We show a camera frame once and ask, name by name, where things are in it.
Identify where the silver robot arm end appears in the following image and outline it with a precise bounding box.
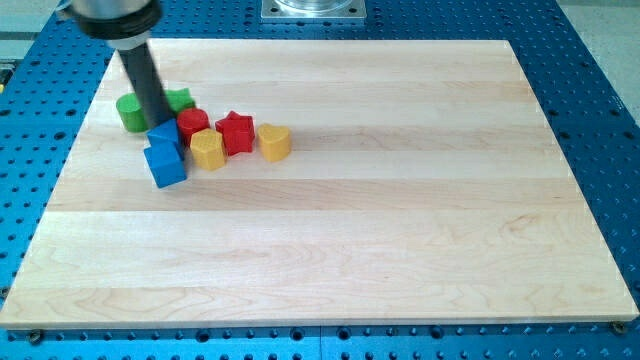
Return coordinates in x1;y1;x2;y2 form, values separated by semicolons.
55;0;162;51

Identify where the light wooden board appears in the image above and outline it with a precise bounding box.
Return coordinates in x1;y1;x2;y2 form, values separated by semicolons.
1;39;638;329

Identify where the left board clamp screw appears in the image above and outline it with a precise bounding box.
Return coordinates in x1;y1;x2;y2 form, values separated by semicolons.
25;329;44;346

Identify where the board clamp screw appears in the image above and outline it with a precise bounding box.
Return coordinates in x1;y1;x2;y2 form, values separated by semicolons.
609;321;627;336
25;329;44;346

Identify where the right board clamp screw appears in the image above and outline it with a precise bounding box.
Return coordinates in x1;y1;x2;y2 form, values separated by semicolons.
609;321;627;336

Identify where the yellow heart block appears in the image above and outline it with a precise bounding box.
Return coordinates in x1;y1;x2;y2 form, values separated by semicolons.
257;123;292;162

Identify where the red star block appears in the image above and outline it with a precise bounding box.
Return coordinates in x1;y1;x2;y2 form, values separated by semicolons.
215;111;255;156

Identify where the yellow hexagon block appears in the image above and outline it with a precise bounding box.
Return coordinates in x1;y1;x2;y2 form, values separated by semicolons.
190;128;226;170

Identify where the red cylinder block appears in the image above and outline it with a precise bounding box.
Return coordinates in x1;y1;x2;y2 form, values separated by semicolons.
177;108;210;147

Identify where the blue cube block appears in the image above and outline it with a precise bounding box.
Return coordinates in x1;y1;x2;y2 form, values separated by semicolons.
143;142;187;188

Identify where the blue triangle block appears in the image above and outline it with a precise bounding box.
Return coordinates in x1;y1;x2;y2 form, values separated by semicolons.
147;118;184;160

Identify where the green star block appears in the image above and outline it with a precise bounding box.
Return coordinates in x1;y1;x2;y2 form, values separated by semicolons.
165;88;196;115

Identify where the black pusher rod tool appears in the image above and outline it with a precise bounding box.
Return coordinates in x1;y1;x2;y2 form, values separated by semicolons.
118;43;174;130

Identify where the green cylinder block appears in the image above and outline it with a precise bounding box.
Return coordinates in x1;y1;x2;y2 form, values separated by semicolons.
116;93;148;133

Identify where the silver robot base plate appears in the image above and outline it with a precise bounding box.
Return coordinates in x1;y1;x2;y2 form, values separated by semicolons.
260;0;367;22

